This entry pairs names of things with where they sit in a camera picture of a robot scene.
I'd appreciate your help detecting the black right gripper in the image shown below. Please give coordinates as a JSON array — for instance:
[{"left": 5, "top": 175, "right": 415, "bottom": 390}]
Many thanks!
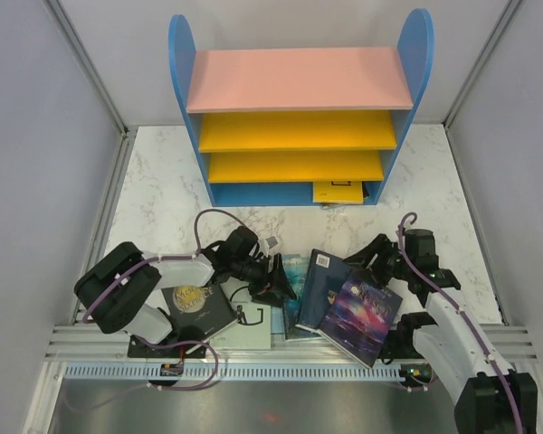
[{"left": 341, "top": 233, "right": 413, "bottom": 290}]

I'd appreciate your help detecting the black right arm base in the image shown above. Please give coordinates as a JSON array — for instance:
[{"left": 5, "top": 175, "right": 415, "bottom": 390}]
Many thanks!
[{"left": 378, "top": 312, "right": 436, "bottom": 364}]

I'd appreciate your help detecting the purple Robinson Crusoe book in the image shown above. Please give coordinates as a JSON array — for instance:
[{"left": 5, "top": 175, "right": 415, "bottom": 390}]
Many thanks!
[{"left": 319, "top": 269, "right": 403, "bottom": 368}]

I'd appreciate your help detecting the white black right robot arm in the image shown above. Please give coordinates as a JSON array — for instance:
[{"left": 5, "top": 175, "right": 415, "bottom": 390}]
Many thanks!
[{"left": 345, "top": 229, "right": 538, "bottom": 433}]

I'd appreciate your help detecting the yellow Little Prince book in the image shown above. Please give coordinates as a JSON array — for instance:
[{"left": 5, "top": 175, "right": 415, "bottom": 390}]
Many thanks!
[{"left": 311, "top": 180, "right": 366, "bottom": 205}]

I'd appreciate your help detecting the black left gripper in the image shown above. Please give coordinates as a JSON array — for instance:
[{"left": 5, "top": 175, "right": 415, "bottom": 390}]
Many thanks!
[{"left": 233, "top": 253, "right": 295, "bottom": 308}]

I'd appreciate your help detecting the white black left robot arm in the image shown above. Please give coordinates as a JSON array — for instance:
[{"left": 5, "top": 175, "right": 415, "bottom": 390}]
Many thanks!
[{"left": 74, "top": 226, "right": 296, "bottom": 357}]

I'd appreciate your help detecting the dark navy blue book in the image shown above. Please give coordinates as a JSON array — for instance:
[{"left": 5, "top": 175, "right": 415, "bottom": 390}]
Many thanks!
[{"left": 296, "top": 249, "right": 351, "bottom": 332}]

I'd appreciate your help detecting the pale grey Gatsby book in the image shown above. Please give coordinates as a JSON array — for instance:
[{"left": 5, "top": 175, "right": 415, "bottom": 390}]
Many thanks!
[{"left": 209, "top": 278, "right": 272, "bottom": 350}]

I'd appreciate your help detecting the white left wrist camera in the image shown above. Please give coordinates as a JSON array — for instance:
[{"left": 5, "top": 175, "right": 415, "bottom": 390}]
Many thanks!
[{"left": 260, "top": 236, "right": 280, "bottom": 256}]

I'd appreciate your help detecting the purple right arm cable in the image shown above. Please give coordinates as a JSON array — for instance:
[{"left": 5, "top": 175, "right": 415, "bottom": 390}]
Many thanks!
[{"left": 396, "top": 212, "right": 526, "bottom": 434}]

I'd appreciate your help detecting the black Moon and Sixpence book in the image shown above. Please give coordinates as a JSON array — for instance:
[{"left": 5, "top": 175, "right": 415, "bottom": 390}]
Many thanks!
[{"left": 162, "top": 284, "right": 237, "bottom": 341}]

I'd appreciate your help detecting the blue pink yellow shelf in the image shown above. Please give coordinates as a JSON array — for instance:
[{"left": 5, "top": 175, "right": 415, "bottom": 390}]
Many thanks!
[{"left": 167, "top": 8, "right": 435, "bottom": 207}]

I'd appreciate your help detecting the light blue thin book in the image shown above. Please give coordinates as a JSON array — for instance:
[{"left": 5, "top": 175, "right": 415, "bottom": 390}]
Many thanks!
[{"left": 271, "top": 307, "right": 286, "bottom": 336}]

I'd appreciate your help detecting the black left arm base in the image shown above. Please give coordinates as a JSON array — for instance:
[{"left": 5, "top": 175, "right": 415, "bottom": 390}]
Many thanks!
[{"left": 126, "top": 325, "right": 209, "bottom": 361}]

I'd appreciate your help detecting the teal ocean cover book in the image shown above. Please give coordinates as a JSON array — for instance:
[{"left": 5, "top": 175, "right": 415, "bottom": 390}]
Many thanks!
[{"left": 282, "top": 254, "right": 320, "bottom": 342}]

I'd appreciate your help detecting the dark green Alice Wonderland book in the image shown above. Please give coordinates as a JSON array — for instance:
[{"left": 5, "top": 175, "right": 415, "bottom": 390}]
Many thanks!
[{"left": 320, "top": 180, "right": 371, "bottom": 210}]

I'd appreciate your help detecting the light blue slotted cable duct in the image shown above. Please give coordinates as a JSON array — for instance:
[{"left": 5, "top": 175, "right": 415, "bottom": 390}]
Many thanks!
[{"left": 64, "top": 361, "right": 416, "bottom": 382}]

